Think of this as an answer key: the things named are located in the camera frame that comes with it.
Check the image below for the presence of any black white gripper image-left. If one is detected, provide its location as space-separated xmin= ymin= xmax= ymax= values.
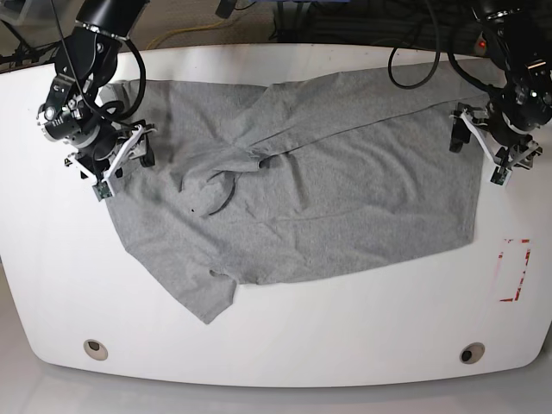
xmin=37 ymin=77 xmax=155 ymax=184

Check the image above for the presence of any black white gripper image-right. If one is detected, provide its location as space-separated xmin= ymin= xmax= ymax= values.
xmin=449 ymin=60 xmax=551 ymax=170

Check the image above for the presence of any grey T-shirt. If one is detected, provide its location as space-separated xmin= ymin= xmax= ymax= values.
xmin=106 ymin=63 xmax=486 ymax=323

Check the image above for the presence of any red tape marking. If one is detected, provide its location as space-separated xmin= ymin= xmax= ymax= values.
xmin=495 ymin=238 xmax=532 ymax=303

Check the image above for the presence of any left table grommet hole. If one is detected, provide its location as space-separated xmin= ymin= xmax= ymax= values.
xmin=83 ymin=339 xmax=109 ymax=361

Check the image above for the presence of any table grommet hole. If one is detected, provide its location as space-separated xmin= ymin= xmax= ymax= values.
xmin=460 ymin=342 xmax=486 ymax=365
xmin=83 ymin=339 xmax=109 ymax=361

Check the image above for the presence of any right table grommet hole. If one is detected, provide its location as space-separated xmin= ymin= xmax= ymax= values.
xmin=460 ymin=342 xmax=486 ymax=365

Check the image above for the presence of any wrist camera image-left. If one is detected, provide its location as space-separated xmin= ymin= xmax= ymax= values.
xmin=92 ymin=179 xmax=115 ymax=201

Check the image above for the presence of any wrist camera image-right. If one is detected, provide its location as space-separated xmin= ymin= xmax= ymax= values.
xmin=490 ymin=166 xmax=512 ymax=186

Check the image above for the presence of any black arm cable image-left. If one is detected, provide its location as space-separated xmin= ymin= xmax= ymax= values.
xmin=98 ymin=35 xmax=148 ymax=126

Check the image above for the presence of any black arm cable image-right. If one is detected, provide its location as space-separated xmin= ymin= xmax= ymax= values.
xmin=386 ymin=0 xmax=497 ymax=100

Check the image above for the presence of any yellow cable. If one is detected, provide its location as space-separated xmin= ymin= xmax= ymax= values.
xmin=147 ymin=15 xmax=242 ymax=51

